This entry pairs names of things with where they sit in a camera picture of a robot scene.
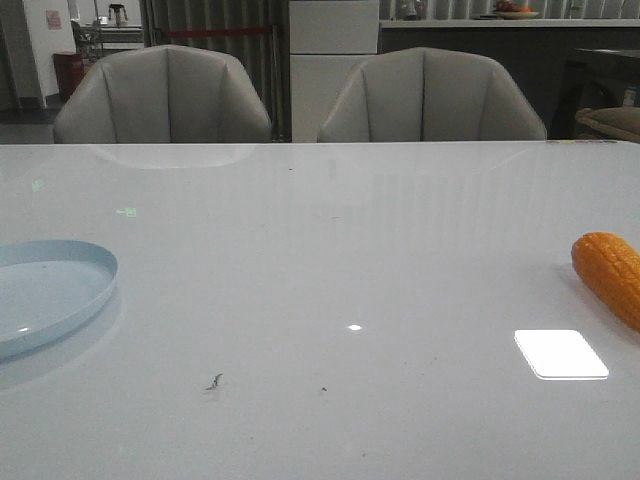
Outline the light blue round plate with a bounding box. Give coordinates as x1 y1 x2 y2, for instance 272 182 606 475
1 239 119 360

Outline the orange corn cob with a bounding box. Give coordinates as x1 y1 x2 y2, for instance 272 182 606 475
571 232 639 331

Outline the right beige upholstered chair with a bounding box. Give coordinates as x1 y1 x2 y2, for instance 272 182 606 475
317 47 547 143

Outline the beige upholstered chair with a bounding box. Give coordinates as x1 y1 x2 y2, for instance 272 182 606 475
317 47 547 143
53 45 271 144

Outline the white cabinet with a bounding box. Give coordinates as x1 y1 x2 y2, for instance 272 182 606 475
289 1 379 143

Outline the red barrier belt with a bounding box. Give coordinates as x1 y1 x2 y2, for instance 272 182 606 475
162 26 272 39

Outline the left beige upholstered chair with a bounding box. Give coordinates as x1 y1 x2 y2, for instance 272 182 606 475
53 45 271 144

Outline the grey counter with white top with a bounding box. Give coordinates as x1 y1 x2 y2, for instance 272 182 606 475
378 19 639 139

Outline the fruit bowl on counter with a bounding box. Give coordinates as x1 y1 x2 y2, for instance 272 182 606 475
493 0 539 20

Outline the red bin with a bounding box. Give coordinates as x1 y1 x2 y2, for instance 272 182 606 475
53 52 84 101

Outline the tan cushion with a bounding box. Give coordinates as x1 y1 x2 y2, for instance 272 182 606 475
575 107 639 143

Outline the pink wall notice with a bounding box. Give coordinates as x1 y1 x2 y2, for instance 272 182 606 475
45 10 61 30

